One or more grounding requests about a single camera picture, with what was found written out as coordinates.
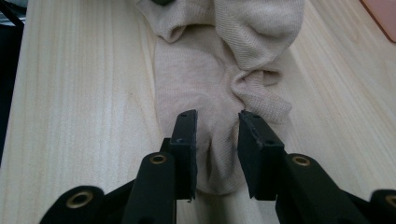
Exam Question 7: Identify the pink plastic basket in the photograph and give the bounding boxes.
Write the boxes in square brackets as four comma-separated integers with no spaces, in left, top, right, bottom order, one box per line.
[359,0,396,44]

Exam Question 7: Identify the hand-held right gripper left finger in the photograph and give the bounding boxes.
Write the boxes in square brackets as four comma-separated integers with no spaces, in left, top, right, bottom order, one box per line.
[160,109,199,201]

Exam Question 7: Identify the beige sock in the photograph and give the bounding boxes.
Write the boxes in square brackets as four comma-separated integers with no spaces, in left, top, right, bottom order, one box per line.
[134,0,305,72]
[153,24,293,195]

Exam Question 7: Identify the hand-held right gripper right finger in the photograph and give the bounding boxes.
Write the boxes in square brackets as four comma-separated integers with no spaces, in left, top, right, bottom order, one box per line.
[237,110,286,201]

